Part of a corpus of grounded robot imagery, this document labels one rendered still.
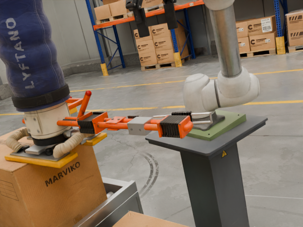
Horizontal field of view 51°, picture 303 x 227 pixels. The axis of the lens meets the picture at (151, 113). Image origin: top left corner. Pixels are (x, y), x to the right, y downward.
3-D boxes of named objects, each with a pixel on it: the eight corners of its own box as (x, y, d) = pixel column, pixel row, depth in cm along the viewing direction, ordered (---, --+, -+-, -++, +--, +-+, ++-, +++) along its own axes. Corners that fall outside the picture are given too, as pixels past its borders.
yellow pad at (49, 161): (4, 160, 136) (1, 149, 135) (24, 149, 144) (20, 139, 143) (60, 169, 118) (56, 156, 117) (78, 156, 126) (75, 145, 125)
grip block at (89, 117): (78, 133, 121) (75, 119, 119) (95, 124, 128) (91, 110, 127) (95, 135, 116) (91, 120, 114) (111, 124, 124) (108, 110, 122)
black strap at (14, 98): (2, 108, 129) (-1, 98, 128) (46, 91, 147) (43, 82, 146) (39, 108, 117) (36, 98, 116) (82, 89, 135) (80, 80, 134)
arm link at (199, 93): (188, 110, 187) (180, 74, 180) (219, 104, 182) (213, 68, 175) (185, 120, 173) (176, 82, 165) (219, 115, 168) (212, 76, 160)
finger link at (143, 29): (144, 7, 80) (142, 7, 79) (149, 35, 82) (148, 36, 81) (135, 10, 82) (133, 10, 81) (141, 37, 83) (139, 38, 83)
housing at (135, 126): (128, 135, 110) (126, 123, 109) (139, 127, 115) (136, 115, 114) (145, 136, 106) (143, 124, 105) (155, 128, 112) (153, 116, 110)
